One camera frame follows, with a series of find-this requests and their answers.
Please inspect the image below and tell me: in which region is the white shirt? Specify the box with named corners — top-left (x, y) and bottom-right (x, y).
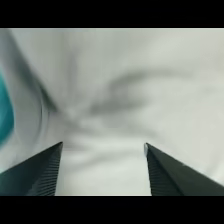
top-left (0, 28), bottom-right (224, 197)

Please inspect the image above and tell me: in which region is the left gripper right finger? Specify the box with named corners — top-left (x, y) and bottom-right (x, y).
top-left (143, 142), bottom-right (224, 197)

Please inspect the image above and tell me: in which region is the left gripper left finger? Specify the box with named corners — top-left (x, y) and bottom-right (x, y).
top-left (0, 141), bottom-right (64, 197)

